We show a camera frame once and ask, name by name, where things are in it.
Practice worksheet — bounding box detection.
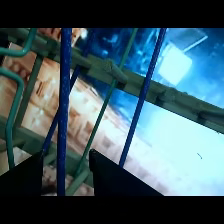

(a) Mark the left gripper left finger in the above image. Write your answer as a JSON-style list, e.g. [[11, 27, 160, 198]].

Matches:
[[0, 151, 45, 197]]

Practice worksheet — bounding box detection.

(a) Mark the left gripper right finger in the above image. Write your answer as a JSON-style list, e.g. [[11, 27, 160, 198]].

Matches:
[[88, 148, 164, 197]]

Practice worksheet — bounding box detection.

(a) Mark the green clothes hanger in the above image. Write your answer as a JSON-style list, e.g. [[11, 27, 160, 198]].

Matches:
[[0, 27, 139, 178]]

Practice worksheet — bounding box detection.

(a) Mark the grey-green hanger rack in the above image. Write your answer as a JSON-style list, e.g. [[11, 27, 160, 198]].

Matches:
[[0, 27, 224, 197]]

